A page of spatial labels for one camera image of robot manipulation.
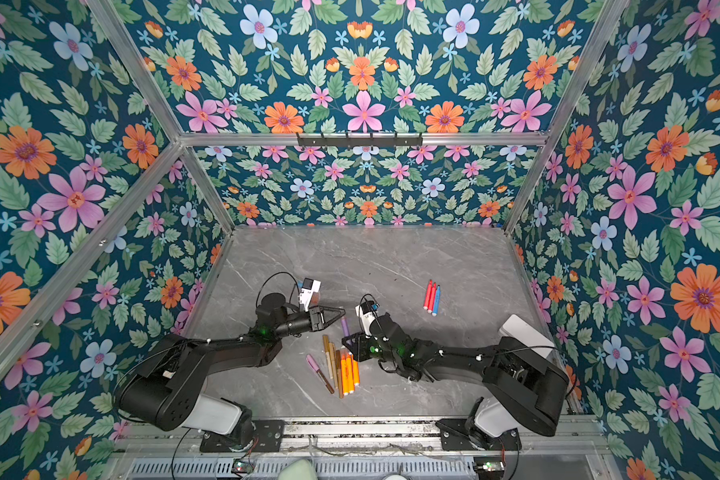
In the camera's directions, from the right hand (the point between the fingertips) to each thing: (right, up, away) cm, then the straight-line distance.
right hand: (344, 344), depth 80 cm
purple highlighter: (0, +5, 0) cm, 5 cm away
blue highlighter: (+29, +9, +18) cm, 35 cm away
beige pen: (-2, -9, +4) cm, 10 cm away
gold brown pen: (-7, -4, +8) cm, 11 cm away
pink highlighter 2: (+27, +10, +18) cm, 34 cm away
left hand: (0, +10, -1) cm, 10 cm away
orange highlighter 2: (+1, -9, +3) cm, 10 cm away
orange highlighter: (0, -9, +4) cm, 10 cm away
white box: (+54, +1, +8) cm, 54 cm away
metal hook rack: (+3, +61, +13) cm, 62 cm away
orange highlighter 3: (+3, -9, +4) cm, 10 cm away
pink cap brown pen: (-8, -9, +4) cm, 13 cm away
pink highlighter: (+26, +11, +19) cm, 34 cm away
